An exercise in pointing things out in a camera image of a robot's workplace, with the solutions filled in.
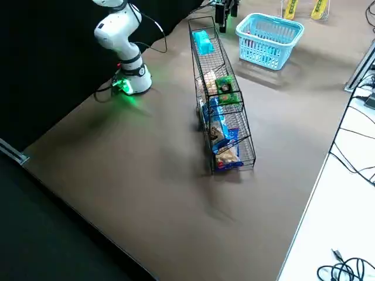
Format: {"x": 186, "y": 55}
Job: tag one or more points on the dark blue snack bag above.
{"x": 228, "y": 155}

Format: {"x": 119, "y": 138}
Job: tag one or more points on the clear acrylic bottle tray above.
{"x": 304, "y": 14}

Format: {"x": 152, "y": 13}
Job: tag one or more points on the green snack bag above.
{"x": 227, "y": 87}

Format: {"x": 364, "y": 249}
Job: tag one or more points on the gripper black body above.
{"x": 225, "y": 3}

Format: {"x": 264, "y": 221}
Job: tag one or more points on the long bright blue biscuit pack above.
{"x": 214, "y": 112}

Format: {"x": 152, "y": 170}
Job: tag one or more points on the aluminium frame post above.
{"x": 360, "y": 67}

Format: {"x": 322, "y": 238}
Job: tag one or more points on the aluminium frame bar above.
{"x": 14, "y": 152}

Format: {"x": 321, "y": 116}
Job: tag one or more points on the teal chips bag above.
{"x": 203, "y": 42}

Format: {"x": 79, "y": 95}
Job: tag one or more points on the light blue plastic basket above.
{"x": 269, "y": 63}

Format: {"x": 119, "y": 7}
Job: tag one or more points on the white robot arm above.
{"x": 117, "y": 32}

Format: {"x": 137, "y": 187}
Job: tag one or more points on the yellow tea bottle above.
{"x": 292, "y": 8}
{"x": 319, "y": 10}

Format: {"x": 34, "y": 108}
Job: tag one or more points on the white snack packet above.
{"x": 216, "y": 131}

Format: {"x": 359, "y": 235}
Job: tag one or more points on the red cola bottle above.
{"x": 248, "y": 30}

